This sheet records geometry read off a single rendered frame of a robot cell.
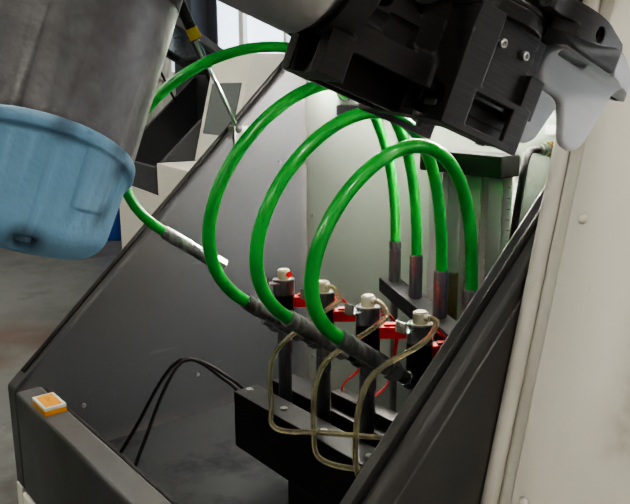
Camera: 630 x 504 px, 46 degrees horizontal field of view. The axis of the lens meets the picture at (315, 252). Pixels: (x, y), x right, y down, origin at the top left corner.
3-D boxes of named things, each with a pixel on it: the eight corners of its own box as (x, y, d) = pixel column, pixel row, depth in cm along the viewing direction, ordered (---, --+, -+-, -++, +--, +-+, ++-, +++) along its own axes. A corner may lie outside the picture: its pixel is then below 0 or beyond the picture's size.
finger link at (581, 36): (563, 75, 42) (456, 12, 37) (575, 45, 42) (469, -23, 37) (634, 79, 38) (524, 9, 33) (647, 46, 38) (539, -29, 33)
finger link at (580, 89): (591, 170, 45) (487, 119, 40) (627, 76, 44) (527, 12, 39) (635, 179, 42) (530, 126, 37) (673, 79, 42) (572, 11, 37)
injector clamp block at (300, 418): (236, 492, 103) (233, 389, 99) (294, 469, 109) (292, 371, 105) (414, 627, 77) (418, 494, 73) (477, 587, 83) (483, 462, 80)
